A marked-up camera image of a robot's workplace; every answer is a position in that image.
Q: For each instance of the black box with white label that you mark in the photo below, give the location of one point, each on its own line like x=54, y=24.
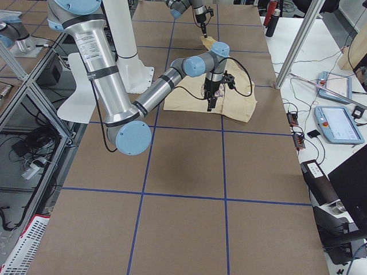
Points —
x=318, y=182

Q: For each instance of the white power strip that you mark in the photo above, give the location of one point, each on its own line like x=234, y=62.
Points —
x=34, y=167

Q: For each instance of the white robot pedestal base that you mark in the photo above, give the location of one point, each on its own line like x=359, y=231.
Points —
x=135, y=75

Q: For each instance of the red circuit board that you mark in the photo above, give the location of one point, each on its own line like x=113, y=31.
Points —
x=292, y=119

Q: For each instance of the aluminium frame post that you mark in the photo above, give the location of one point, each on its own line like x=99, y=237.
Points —
x=300, y=37

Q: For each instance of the blue teach pendant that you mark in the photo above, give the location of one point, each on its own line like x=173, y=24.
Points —
x=337, y=126
x=342, y=85

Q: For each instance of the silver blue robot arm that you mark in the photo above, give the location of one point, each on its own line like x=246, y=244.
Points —
x=103, y=33
x=177, y=8

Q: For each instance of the far blue teach pendant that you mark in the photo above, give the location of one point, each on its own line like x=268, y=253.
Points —
x=342, y=85

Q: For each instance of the cream long-sleeve printed shirt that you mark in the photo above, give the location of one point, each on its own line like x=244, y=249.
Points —
x=238, y=103

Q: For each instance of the black water bottle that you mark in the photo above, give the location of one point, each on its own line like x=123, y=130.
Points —
x=273, y=23

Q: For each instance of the red water bottle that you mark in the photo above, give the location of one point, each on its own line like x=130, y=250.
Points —
x=270, y=9

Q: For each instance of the white perforated basket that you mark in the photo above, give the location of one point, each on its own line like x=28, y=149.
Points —
x=20, y=259

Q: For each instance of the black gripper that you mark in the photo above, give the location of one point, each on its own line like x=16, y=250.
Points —
x=200, y=16
x=211, y=87

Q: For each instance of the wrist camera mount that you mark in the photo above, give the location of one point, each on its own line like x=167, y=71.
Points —
x=229, y=80
x=210, y=11

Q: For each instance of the near blue teach pendant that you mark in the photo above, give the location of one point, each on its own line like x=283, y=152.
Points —
x=337, y=126

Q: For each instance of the black monitor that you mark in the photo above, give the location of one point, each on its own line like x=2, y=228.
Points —
x=349, y=182

